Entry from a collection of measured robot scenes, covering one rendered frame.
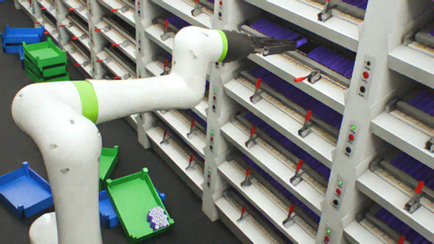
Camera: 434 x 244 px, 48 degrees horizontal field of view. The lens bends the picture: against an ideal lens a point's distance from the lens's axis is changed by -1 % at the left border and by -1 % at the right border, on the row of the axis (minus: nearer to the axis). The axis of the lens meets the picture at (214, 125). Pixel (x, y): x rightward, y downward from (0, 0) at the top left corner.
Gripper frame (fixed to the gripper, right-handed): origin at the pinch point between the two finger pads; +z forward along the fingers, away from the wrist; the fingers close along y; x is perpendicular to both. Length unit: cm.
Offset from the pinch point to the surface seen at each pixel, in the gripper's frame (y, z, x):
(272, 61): -7.1, 3.4, -8.3
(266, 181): -9, 18, -61
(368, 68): 32.1, 0.4, 4.9
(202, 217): -38, 13, -99
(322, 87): 16.0, 4.0, -8.0
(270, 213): 2, 12, -67
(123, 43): -132, 9, -45
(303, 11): 2.9, 1.2, 11.6
